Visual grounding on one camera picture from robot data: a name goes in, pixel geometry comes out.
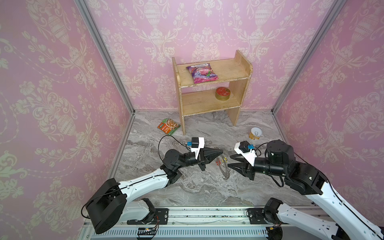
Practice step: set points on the purple snack bag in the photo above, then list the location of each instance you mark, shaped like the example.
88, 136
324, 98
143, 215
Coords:
202, 73

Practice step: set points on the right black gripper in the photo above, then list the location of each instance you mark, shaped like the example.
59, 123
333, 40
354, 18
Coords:
249, 167

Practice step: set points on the round red-lid tin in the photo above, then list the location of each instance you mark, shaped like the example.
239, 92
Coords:
222, 93

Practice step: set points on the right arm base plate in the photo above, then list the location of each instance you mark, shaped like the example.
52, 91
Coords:
261, 216

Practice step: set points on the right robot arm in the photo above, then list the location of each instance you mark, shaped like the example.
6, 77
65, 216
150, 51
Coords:
280, 160

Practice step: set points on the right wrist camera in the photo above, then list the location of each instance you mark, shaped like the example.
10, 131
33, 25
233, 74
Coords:
247, 151

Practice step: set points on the wooden two-tier shelf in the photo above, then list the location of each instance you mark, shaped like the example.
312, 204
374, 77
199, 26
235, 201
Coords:
196, 99

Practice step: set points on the green orange soup packet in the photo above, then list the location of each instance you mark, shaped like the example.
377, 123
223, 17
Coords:
168, 126

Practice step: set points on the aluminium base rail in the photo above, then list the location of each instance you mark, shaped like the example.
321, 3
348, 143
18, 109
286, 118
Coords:
199, 223

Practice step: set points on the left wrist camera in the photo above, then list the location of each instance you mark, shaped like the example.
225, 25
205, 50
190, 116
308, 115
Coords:
195, 145

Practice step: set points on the metal ring plate with keyrings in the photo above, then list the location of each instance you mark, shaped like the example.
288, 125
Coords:
225, 170

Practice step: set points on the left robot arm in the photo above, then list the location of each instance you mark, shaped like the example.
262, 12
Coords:
124, 201

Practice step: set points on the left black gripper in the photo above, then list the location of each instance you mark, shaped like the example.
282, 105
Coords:
204, 156

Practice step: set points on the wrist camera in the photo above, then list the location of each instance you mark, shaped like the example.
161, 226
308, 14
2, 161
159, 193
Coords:
195, 145
247, 151

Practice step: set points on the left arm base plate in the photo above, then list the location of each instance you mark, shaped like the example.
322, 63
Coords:
159, 216

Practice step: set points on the small yellow pull-tab can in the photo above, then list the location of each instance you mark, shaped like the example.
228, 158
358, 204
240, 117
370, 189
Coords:
255, 133

